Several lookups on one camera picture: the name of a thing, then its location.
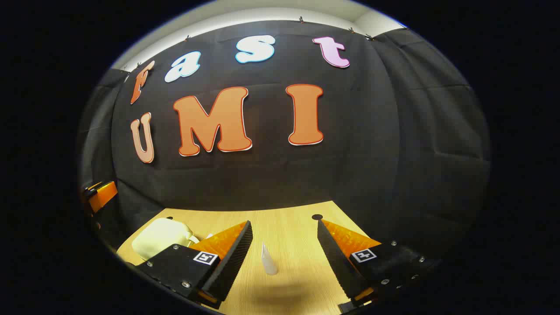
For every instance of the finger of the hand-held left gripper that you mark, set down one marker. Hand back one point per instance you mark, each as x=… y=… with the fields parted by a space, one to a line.
x=103 y=197

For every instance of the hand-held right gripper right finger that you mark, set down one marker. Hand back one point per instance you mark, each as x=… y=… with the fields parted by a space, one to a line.
x=334 y=258

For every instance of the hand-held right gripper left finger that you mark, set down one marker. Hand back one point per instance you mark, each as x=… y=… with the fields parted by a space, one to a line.
x=234 y=258

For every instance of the white skin care tube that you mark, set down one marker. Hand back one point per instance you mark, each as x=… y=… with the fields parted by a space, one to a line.
x=268 y=262

